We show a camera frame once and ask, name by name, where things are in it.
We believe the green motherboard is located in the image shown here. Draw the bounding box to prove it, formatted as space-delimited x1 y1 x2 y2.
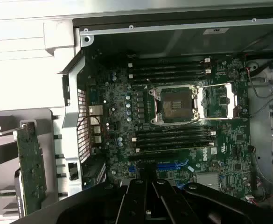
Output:
84 53 253 201

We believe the open black PC case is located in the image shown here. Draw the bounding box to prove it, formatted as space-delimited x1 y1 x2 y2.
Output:
42 9 273 210

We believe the long black expansion slot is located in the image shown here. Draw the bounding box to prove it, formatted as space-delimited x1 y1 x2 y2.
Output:
128 153 192 163

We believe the grey parts rack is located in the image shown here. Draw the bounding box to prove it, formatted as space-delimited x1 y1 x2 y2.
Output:
0 108 66 224

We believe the round coin cell battery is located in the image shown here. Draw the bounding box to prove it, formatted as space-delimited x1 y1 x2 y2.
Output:
228 68 240 79

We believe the silver socket cover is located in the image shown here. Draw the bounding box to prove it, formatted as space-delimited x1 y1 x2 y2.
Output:
194 83 240 120

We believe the silver chipset heatsink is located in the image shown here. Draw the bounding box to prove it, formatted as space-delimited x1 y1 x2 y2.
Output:
195 172 223 186

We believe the thin metal locking lever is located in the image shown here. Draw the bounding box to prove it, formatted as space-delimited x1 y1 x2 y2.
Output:
147 78 158 93

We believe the blue expansion slot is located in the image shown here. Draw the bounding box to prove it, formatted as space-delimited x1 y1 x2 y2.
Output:
127 163 189 174

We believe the CPU socket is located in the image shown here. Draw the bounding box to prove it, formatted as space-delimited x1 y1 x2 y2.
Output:
148 83 200 126

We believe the black RAM slot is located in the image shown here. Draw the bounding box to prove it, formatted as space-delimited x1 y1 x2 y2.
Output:
132 136 208 142
136 130 216 137
136 57 211 63
136 141 216 147
136 68 212 75
128 62 206 69
128 73 206 80

